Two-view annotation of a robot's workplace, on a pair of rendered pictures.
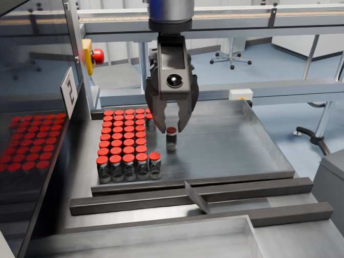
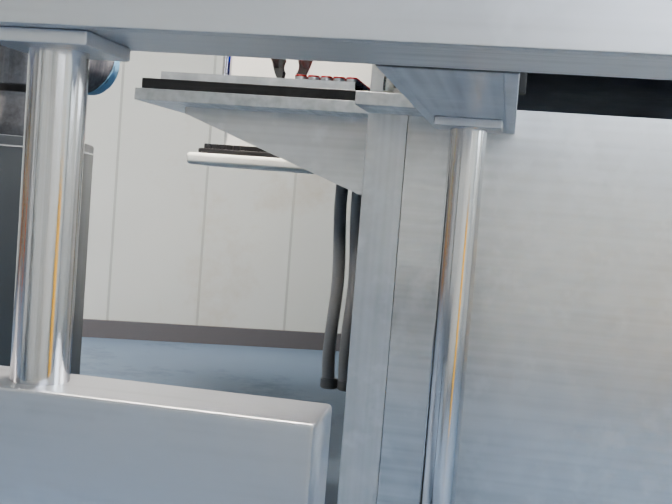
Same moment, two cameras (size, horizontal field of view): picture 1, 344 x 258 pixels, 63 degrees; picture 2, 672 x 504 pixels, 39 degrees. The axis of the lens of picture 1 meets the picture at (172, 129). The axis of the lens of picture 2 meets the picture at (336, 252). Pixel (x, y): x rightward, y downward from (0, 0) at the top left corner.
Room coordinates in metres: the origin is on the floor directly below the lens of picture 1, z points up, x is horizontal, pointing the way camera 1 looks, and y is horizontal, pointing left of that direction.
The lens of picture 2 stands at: (2.11, 0.62, 0.73)
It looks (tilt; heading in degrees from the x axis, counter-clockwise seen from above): 3 degrees down; 197
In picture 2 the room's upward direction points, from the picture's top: 4 degrees clockwise
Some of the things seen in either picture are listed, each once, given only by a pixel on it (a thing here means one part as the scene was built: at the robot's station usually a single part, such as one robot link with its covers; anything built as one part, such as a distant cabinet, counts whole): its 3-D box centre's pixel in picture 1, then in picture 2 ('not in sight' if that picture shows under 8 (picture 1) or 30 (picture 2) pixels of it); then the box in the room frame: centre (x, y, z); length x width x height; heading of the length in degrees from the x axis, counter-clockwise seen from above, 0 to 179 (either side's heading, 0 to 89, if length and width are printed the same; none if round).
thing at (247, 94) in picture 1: (240, 98); not in sight; (1.40, -0.39, 0.50); 0.12 x 0.05 x 0.09; 97
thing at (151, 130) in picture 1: (151, 124); not in sight; (0.51, 0.05, 0.90); 0.02 x 0.02 x 0.05
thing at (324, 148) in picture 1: (315, 144); not in sight; (1.55, -0.99, 0.07); 0.50 x 0.08 x 0.14; 7
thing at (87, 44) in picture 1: (78, 57); not in sight; (0.68, 0.24, 0.99); 0.08 x 0.07 x 0.07; 97
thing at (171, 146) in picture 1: (171, 139); not in sight; (0.46, 0.00, 0.90); 0.02 x 0.02 x 0.04
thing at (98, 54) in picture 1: (96, 57); not in sight; (0.69, 0.19, 0.99); 0.04 x 0.04 x 0.04; 7
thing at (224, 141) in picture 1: (184, 140); (274, 95); (0.46, -0.03, 0.90); 0.34 x 0.26 x 0.04; 97
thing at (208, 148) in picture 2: not in sight; (281, 154); (-0.20, -0.25, 0.82); 0.40 x 0.14 x 0.02; 91
